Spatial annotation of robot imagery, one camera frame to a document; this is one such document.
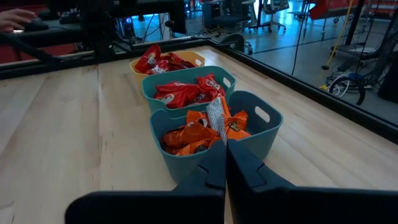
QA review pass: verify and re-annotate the black computer mouse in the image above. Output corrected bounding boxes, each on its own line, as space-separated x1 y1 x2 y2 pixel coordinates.
23 18 50 32

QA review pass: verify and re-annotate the coiled black cable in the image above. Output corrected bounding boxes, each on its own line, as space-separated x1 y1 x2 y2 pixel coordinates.
328 76 367 106

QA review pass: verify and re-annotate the dark office chair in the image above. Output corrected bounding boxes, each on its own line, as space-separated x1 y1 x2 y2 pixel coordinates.
201 0 259 32

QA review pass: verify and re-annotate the red tool cart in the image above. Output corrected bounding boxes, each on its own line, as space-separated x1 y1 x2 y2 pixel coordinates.
309 0 361 20

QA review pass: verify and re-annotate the dark teal plastic bin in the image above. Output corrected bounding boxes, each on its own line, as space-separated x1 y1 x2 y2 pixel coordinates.
149 90 284 184

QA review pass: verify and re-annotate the light teal plastic bin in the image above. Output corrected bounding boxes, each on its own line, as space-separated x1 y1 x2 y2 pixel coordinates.
142 65 237 118

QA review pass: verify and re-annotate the person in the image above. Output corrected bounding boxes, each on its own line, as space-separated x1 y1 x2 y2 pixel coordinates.
0 0 77 65

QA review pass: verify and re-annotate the yellow plastic bin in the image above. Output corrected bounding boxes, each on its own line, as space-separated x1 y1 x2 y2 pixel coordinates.
129 50 206 91

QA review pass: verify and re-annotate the black desk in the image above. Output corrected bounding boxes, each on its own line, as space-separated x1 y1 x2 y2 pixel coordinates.
0 18 94 47

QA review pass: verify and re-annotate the black aluminium table frame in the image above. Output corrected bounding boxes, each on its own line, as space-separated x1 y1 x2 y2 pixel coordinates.
0 34 398 146

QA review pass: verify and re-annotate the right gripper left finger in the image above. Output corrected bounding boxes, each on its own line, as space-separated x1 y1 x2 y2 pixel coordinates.
172 139 227 192

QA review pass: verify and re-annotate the red KitKat candy bar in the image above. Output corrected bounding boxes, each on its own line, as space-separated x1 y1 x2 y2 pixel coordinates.
154 81 203 109
196 73 227 100

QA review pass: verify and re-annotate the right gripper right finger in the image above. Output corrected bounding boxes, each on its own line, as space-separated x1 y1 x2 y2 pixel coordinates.
226 138 295 194

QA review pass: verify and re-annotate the person's hand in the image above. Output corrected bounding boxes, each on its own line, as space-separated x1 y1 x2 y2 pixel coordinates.
0 8 37 32

